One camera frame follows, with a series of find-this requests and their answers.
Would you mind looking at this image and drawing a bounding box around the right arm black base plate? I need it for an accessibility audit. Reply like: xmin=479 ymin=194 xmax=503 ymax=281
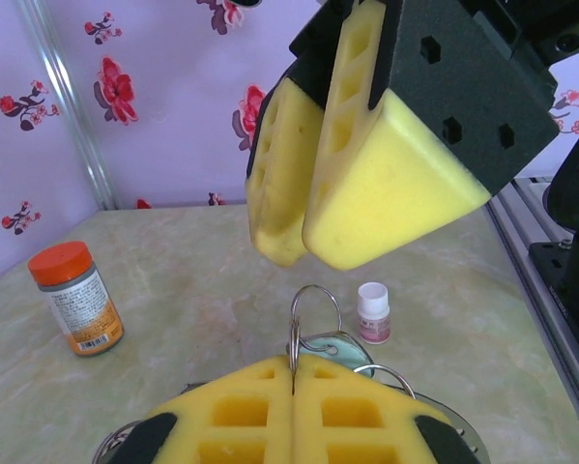
xmin=528 ymin=239 xmax=579 ymax=383

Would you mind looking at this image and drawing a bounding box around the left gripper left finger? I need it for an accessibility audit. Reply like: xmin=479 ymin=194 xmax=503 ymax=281
xmin=102 ymin=355 xmax=296 ymax=464

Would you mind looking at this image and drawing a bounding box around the small white cap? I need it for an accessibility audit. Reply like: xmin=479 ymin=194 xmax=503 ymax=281
xmin=356 ymin=282 xmax=392 ymax=346

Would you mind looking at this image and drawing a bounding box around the orange-capped pill bottle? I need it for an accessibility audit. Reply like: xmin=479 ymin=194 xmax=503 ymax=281
xmin=26 ymin=240 xmax=126 ymax=359

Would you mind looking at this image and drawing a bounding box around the teal tag key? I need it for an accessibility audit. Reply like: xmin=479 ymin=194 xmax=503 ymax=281
xmin=298 ymin=333 xmax=375 ymax=376

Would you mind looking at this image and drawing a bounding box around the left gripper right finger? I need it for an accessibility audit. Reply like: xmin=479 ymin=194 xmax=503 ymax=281
xmin=291 ymin=357 xmax=483 ymax=464

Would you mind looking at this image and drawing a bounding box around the aluminium corner post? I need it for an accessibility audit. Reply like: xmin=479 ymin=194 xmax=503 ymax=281
xmin=15 ymin=0 xmax=122 ymax=213

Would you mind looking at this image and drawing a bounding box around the long aluminium mounting rail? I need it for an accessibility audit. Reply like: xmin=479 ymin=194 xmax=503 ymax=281
xmin=481 ymin=176 xmax=579 ymax=464

